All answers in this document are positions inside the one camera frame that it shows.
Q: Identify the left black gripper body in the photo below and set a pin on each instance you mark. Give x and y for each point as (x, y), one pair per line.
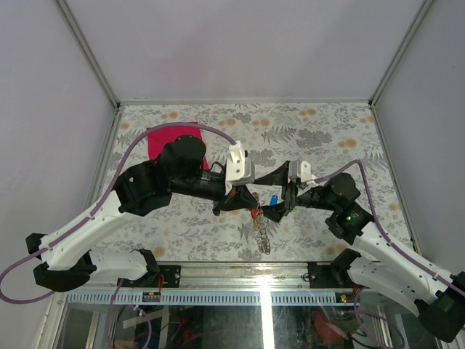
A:
(211, 188)

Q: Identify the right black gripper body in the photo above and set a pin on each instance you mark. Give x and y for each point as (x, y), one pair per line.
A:
(311, 198)

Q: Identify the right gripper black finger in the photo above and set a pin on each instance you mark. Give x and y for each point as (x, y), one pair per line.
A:
(276, 212)
(278, 177)

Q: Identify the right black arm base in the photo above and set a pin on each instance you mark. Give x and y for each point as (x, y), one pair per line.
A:
(333, 275)

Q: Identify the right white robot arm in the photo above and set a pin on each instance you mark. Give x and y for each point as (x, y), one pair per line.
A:
(376, 258)

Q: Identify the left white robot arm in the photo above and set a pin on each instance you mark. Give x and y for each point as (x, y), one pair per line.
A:
(70, 258)

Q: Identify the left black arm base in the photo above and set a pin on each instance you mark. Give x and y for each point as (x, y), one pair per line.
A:
(168, 277)

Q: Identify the floral table mat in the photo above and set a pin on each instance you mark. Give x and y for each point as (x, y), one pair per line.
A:
(328, 135)

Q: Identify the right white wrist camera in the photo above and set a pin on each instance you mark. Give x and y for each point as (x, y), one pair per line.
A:
(300, 172)

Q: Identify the aluminium front rail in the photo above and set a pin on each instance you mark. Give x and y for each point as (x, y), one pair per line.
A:
(222, 283)

